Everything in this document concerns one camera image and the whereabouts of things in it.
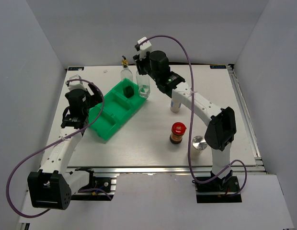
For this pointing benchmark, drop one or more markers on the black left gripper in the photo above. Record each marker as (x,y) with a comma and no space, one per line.
(97,98)

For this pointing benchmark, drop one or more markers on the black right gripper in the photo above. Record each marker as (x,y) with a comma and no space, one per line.
(139,63)

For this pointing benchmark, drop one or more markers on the clear glass bottle gold spout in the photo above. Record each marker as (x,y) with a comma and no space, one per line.
(143,85)

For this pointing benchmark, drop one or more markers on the glass bottle with dark sauce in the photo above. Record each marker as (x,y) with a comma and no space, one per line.
(126,79)

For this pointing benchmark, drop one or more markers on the red cap sauce bottle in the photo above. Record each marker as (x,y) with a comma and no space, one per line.
(178,129)

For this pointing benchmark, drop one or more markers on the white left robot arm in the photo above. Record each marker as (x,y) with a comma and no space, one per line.
(53,186)

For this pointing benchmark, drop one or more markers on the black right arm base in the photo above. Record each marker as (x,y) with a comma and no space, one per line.
(212,193)

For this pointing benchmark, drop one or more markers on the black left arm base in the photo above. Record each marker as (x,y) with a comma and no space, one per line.
(97,188)

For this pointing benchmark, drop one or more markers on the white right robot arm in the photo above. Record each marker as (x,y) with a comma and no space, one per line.
(220,122)

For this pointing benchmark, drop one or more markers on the green three-compartment plastic bin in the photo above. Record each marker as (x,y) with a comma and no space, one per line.
(109,117)

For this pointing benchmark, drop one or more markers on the left blue logo sticker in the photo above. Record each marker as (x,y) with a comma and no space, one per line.
(75,68)

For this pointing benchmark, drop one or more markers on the blue logo sticker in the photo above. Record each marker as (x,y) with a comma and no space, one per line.
(75,68)
(218,66)

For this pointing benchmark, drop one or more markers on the white shaker blue label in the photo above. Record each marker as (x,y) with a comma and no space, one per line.
(175,106)

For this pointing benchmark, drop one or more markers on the right blue logo sticker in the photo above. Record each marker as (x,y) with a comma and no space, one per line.
(218,66)

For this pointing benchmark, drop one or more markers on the white shaker silver lid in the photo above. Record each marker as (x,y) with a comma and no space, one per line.
(198,145)

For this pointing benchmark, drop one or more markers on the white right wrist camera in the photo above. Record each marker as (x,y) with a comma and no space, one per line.
(143,45)

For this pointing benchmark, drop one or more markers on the aluminium table frame rail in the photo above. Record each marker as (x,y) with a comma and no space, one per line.
(259,165)

